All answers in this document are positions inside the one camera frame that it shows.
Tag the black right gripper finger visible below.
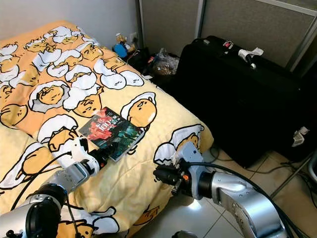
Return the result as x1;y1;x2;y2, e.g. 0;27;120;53
153;166;177;186

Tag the dark red cover book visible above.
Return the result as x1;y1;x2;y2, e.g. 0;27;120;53
78;107;147;162

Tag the yellow cartoon egg blanket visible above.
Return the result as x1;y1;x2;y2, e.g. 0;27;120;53
0;20;214;238

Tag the large black suitcase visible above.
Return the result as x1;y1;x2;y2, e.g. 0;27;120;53
171;35;317;168

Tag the small blue toy figure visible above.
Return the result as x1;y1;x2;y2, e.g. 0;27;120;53
113;33;137;58

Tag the clear crumpled plastic bag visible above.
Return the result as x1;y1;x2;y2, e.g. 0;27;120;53
149;48;180;75

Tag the grey fabric partition panel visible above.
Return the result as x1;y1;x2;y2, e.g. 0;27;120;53
139;0;201;55
198;0;317;67

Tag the white cloth luggage tag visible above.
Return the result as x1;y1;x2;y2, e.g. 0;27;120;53
238;47;265;61

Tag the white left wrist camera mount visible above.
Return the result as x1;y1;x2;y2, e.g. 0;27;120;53
72;137;102;167

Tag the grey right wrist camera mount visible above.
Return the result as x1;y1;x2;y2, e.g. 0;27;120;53
176;142;204;199

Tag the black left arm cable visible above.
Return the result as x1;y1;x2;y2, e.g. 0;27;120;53
10;151;75;211

